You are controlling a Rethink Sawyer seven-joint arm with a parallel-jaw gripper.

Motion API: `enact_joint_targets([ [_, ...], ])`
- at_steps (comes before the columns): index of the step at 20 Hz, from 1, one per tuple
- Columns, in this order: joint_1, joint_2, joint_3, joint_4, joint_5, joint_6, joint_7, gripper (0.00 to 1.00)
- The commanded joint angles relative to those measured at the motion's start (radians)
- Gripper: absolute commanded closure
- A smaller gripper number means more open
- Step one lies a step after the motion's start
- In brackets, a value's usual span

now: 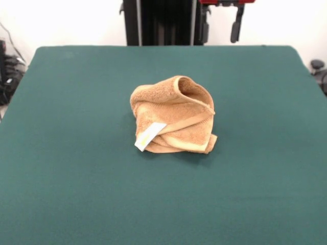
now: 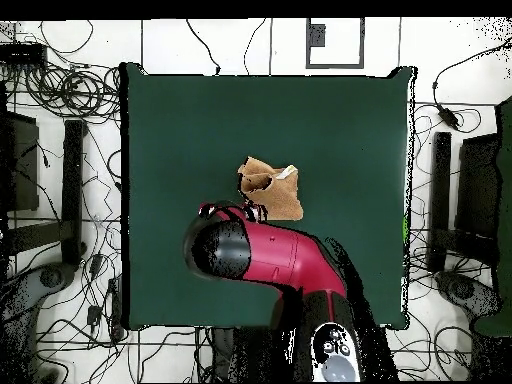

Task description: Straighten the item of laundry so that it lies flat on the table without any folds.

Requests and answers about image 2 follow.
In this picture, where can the grey rectangular floor frame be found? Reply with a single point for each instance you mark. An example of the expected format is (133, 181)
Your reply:
(335, 65)

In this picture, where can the black office chair base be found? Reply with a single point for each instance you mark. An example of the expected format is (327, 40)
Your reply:
(52, 276)
(464, 288)

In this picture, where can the black stand leg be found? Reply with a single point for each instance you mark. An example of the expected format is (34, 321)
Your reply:
(72, 180)
(442, 180)

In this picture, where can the bright green tag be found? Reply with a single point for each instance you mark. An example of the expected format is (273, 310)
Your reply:
(404, 230)

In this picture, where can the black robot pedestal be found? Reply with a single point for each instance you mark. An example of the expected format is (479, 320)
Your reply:
(248, 356)

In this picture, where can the black power adapter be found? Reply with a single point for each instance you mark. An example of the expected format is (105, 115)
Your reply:
(448, 116)

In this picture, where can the tan terry towel white label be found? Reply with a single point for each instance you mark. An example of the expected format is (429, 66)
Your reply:
(280, 196)

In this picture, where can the flat black device box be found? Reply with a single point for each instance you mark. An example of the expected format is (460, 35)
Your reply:
(22, 54)

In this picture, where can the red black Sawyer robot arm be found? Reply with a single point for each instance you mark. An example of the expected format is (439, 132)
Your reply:
(288, 256)

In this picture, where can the dark grey square plate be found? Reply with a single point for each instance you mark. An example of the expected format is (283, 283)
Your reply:
(316, 36)

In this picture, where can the dark green table cloth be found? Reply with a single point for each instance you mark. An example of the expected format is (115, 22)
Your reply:
(180, 160)

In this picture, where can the small black plug adapter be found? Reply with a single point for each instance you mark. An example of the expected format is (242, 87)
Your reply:
(94, 314)

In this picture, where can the black power strip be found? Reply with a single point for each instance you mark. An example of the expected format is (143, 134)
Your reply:
(116, 304)

